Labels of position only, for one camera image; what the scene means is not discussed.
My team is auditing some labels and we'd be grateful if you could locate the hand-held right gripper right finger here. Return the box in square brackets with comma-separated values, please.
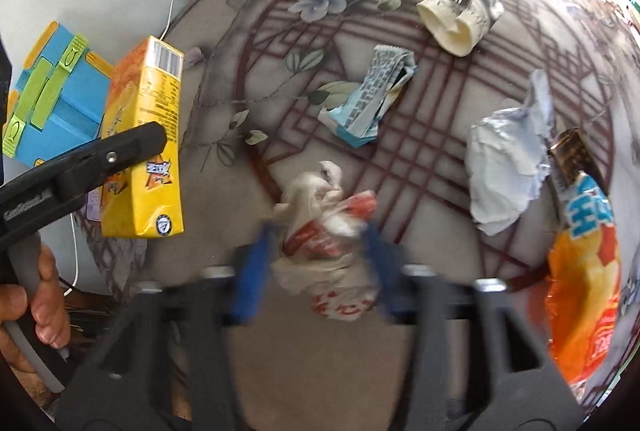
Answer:
[362, 214, 586, 431]

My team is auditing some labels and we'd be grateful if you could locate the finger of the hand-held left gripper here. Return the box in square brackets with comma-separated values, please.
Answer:
[56, 121, 169, 201]

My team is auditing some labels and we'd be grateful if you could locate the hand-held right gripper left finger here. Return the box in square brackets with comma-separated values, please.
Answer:
[52, 218, 281, 431]

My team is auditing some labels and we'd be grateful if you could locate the yellow drink carton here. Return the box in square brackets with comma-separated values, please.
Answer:
[100, 36, 186, 239]

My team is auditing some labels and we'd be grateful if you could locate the white red plastic bag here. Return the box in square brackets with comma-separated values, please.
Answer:
[270, 160, 383, 322]

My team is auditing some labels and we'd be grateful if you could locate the flower print paper cup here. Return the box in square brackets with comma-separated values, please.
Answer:
[416, 0, 505, 58]

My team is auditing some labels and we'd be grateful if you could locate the person's left hand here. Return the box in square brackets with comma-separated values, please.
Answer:
[0, 243, 72, 374]

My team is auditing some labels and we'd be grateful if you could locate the blue box with green tabs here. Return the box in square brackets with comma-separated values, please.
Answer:
[2, 21, 115, 169]

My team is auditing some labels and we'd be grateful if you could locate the floral printed tablecloth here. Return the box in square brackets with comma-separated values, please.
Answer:
[70, 0, 640, 431]

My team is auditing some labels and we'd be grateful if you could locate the crumpled white paper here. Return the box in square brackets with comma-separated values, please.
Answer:
[466, 70, 555, 237]

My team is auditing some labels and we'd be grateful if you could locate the blue white crumpled carton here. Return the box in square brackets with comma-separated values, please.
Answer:
[318, 45, 417, 149]

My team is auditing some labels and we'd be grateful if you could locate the orange chip bag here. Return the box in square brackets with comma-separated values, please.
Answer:
[544, 171, 623, 387]

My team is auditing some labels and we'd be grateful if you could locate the dark brown snack wrapper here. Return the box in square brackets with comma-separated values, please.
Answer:
[547, 128, 608, 202]

